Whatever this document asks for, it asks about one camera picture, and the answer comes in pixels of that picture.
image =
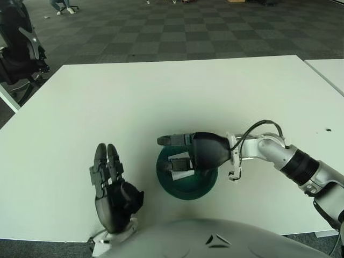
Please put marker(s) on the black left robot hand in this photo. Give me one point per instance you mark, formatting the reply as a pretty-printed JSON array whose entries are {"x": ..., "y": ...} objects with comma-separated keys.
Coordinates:
[{"x": 113, "y": 207}]

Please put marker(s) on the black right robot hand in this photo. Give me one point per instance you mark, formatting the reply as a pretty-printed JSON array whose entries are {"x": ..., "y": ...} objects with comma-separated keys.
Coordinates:
[{"x": 209, "y": 150}]

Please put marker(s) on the white charger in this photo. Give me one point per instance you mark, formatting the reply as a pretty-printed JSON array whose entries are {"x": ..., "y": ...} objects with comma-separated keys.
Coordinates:
[{"x": 182, "y": 175}]

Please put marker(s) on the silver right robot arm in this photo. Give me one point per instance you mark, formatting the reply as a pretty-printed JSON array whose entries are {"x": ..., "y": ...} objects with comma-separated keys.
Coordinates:
[{"x": 271, "y": 151}]

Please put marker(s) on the green plate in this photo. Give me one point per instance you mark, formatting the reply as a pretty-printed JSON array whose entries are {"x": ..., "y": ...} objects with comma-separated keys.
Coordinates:
[{"x": 188, "y": 190}]

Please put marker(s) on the silver robot torso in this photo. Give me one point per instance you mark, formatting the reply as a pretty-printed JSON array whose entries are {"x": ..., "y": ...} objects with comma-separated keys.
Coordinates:
[{"x": 188, "y": 239}]

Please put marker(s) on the white side table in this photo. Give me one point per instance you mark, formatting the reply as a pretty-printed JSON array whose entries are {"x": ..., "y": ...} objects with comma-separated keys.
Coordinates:
[{"x": 330, "y": 72}]

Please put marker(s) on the cardboard box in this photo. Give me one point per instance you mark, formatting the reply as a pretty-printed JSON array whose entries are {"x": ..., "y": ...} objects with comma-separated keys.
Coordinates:
[{"x": 236, "y": 1}]

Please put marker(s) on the black bag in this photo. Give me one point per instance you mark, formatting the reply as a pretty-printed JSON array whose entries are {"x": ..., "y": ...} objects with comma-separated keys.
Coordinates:
[{"x": 268, "y": 2}]

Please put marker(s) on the black swivel chair base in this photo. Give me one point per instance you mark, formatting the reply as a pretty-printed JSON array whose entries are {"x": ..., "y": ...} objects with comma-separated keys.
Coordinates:
[{"x": 76, "y": 8}]

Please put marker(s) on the black office chair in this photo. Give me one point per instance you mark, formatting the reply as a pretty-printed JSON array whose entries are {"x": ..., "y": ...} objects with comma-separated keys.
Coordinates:
[{"x": 16, "y": 35}]

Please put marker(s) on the crouching person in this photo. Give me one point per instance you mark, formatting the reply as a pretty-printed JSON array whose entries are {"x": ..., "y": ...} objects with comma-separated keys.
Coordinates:
[{"x": 55, "y": 3}]

